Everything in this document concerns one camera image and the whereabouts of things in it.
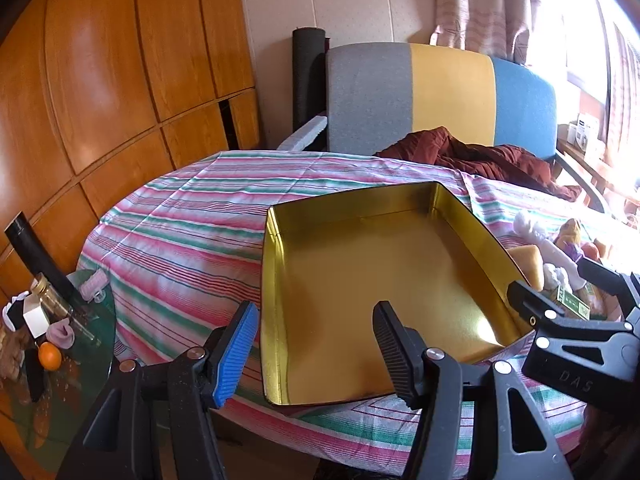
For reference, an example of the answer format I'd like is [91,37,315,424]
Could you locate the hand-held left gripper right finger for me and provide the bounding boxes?
[372,301,576,480]

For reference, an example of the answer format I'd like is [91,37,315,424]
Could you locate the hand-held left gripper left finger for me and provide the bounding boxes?
[55,301,260,480]

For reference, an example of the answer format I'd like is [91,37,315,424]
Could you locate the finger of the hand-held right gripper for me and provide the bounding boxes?
[507,280,634,340]
[577,257,640,322]

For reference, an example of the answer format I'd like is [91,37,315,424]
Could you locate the yellow sponge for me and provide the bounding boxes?
[507,245,545,288]

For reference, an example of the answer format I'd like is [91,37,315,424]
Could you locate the small white plastic packet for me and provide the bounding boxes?
[542,262,568,291]

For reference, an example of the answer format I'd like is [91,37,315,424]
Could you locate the green carton box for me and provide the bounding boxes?
[547,285,593,321]

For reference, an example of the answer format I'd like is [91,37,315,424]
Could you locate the gold tin box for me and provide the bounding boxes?
[260,181,536,407]

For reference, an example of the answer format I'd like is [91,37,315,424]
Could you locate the wooden side table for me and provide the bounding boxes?
[555,137,640,211]

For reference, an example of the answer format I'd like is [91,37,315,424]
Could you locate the maroon jacket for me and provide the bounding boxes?
[375,126,583,201]

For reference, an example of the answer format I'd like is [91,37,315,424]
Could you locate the white carton box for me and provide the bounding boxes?
[567,115,603,153]

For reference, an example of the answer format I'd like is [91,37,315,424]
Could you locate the striped tablecloth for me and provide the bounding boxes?
[77,150,640,466]

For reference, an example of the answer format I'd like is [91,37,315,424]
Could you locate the pink hair roller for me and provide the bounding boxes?
[80,270,108,301]

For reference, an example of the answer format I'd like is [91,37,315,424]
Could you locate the glass side table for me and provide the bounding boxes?
[0,270,118,471]

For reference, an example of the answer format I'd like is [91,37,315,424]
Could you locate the pink cloth piece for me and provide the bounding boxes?
[47,322,76,348]

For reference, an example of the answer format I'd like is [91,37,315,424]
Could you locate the patterned beige curtain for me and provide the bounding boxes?
[430,0,543,63]
[597,10,640,171]

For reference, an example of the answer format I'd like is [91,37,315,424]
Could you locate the small orange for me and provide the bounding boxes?
[38,342,63,371]

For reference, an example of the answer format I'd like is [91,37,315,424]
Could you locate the glass jar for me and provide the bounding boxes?
[30,275,71,318]

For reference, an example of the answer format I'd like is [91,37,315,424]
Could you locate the small white paper box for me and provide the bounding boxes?
[22,292,51,338]

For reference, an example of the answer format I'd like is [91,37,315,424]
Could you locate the grey yellow blue armchair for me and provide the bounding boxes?
[277,42,608,216]

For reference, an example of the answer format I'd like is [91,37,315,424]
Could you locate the black tube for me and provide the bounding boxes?
[5,212,81,311]

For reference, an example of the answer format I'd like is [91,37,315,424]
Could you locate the wooden wardrobe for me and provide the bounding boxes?
[0,0,261,286]

